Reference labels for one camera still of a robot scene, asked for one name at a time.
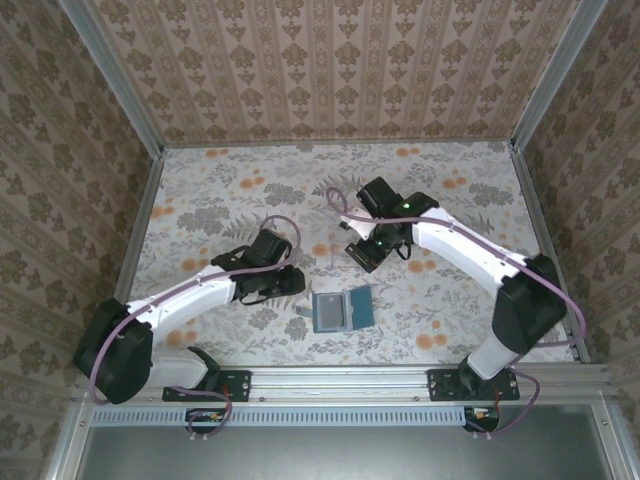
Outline aluminium mounting rail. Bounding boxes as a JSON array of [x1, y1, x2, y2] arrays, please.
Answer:
[[74, 363, 615, 404]]

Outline aluminium table side rail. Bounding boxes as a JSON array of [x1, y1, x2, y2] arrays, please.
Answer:
[[113, 149, 166, 304], [509, 147, 591, 365]]

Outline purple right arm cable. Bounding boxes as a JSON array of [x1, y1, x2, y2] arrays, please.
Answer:
[[325, 186, 586, 437]]

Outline white slotted cable duct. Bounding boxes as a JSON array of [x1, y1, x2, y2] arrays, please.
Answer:
[[92, 405, 469, 427]]

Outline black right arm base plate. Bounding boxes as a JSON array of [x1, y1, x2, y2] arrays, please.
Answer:
[[427, 368, 520, 403]]

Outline grey metal panel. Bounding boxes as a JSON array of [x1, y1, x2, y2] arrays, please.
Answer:
[[74, 424, 619, 480]]

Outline black VIP card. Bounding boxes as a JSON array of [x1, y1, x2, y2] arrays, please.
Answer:
[[317, 294, 353, 331]]

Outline teal leather card holder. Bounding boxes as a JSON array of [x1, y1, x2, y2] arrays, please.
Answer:
[[294, 287, 374, 335]]

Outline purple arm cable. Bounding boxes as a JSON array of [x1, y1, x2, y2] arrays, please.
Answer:
[[325, 186, 586, 437], [88, 214, 303, 444]]

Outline small circuit board with wires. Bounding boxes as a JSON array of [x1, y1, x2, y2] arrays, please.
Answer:
[[463, 405, 501, 432], [185, 407, 227, 434]]

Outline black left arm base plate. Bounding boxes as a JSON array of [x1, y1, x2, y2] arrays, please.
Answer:
[[162, 369, 251, 403]]

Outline aluminium frame post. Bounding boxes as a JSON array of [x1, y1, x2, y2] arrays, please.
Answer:
[[510, 0, 610, 154], [55, 0, 166, 160]]

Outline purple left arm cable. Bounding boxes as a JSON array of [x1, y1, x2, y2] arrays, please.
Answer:
[[88, 214, 303, 444]]

